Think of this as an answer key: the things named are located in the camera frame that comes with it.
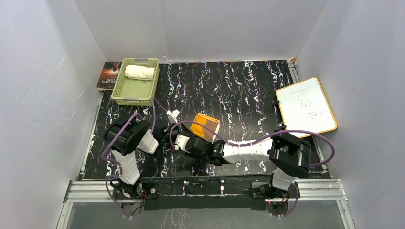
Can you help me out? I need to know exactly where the brown and yellow cloth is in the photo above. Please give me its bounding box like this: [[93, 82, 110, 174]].
[[190, 113, 220, 143]]

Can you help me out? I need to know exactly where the light green plastic basket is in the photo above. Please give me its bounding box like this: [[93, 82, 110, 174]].
[[111, 58, 160, 106]]

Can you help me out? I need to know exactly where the white terry towel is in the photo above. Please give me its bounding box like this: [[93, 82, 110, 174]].
[[125, 65, 156, 81]]

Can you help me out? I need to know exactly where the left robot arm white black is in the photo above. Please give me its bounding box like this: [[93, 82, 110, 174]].
[[111, 119, 174, 198]]

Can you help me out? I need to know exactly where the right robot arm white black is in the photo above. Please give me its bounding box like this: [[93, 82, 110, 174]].
[[174, 133, 311, 198]]

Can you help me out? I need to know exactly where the dark cover paperback book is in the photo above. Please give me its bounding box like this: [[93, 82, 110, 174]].
[[96, 62, 122, 91]]

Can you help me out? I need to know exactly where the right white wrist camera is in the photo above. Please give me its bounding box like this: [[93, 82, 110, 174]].
[[174, 135, 190, 153]]

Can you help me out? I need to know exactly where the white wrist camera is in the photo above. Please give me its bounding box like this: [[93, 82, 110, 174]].
[[166, 109, 180, 124], [174, 135, 190, 153]]

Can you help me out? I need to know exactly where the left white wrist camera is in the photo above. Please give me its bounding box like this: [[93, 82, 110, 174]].
[[166, 109, 180, 124]]

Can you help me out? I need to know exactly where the whiteboard with wooden frame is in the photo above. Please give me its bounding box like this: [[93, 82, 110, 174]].
[[276, 77, 338, 134]]

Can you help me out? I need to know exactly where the aluminium frame rail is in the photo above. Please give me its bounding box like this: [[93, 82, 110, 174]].
[[55, 180, 356, 229]]

